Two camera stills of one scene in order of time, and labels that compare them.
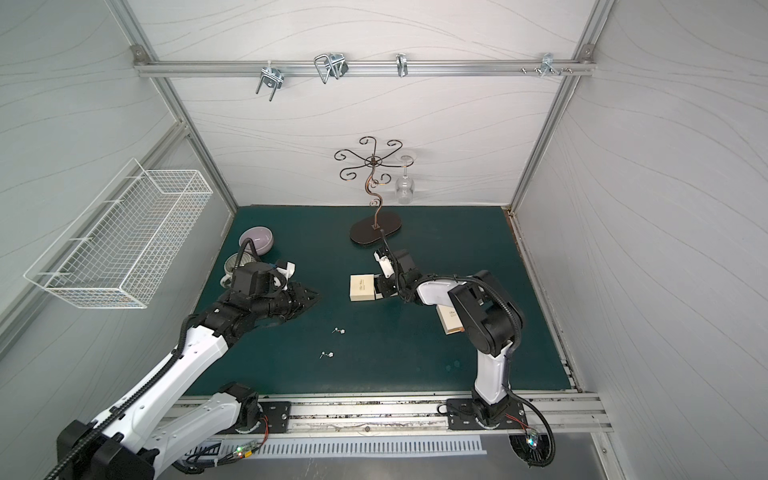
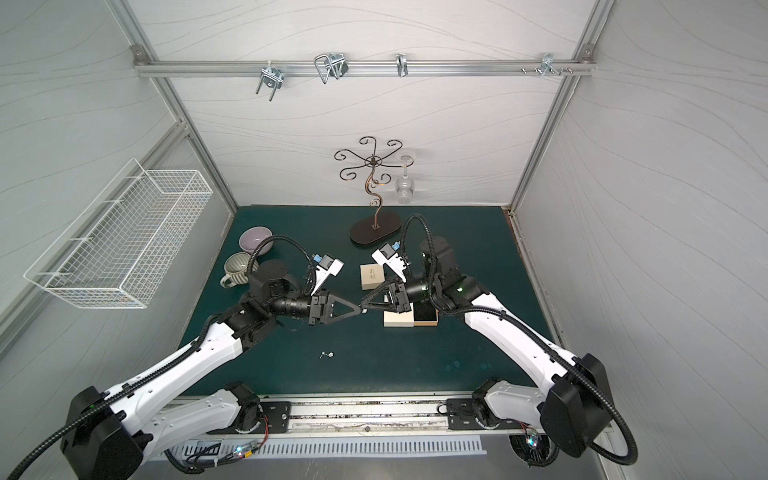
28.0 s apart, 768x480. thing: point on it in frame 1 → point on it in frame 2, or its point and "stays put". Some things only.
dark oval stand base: [363, 232] stays put
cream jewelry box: [450, 319] → [422, 314]
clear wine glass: [404, 186] stays put
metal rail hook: [402, 66] stays put
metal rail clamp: [334, 64] stays put
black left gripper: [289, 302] → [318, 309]
